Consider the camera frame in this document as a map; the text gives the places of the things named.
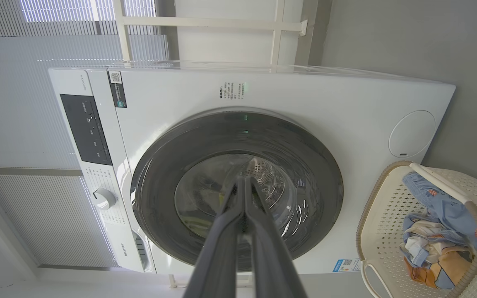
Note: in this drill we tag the white window blinds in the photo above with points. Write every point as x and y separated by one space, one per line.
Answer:
23 103

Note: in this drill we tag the blue energy label sticker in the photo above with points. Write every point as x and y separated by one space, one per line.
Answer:
346 265

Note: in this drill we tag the blue printed garment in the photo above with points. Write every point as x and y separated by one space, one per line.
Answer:
445 203

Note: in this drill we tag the white front-load washing machine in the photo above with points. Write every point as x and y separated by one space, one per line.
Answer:
329 107

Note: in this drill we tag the round white filter cover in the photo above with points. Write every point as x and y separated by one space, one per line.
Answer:
412 133

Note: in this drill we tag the dark washing machine door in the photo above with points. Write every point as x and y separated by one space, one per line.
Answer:
160 174

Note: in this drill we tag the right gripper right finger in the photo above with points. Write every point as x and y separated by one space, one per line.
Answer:
271 256

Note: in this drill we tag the grey washing machine control knob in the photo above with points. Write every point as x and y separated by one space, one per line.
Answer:
104 199

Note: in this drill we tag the black QR code sticker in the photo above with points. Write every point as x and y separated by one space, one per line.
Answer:
117 89

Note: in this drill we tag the white metal railing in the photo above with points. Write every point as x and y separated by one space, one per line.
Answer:
205 22

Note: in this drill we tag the cream perforated laundry basket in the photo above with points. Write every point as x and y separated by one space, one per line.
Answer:
383 215

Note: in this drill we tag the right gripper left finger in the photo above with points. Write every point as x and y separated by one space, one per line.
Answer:
222 256

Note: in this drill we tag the dark touch control panel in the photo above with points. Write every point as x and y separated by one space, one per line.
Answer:
85 128

